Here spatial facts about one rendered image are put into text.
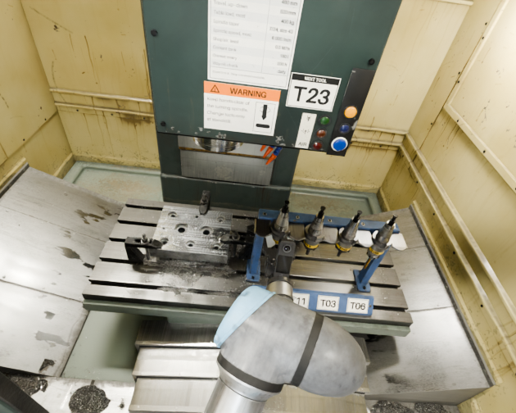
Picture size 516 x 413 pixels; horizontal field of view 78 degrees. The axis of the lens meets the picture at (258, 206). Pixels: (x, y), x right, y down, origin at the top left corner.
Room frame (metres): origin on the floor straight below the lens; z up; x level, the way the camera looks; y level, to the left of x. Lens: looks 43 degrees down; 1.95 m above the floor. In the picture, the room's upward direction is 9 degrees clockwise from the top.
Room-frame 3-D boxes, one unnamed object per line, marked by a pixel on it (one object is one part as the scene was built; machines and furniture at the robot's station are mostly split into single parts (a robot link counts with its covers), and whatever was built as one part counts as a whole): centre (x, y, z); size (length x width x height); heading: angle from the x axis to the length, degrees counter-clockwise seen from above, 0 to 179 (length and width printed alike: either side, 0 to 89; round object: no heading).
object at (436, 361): (0.87, -0.50, 0.75); 0.89 x 0.70 x 0.26; 4
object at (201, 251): (0.83, 0.24, 0.97); 0.29 x 0.23 x 0.05; 94
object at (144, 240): (0.72, 0.39, 0.97); 0.13 x 0.03 x 0.15; 94
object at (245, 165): (1.27, 0.18, 1.16); 0.48 x 0.05 x 0.51; 94
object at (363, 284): (0.77, -0.46, 1.05); 0.10 x 0.05 x 0.30; 4
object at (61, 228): (0.77, 0.81, 0.75); 0.89 x 0.67 x 0.26; 4
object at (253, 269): (0.74, -0.02, 1.05); 0.10 x 0.05 x 0.30; 4
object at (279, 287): (0.48, -0.10, 1.18); 0.08 x 0.05 x 0.08; 94
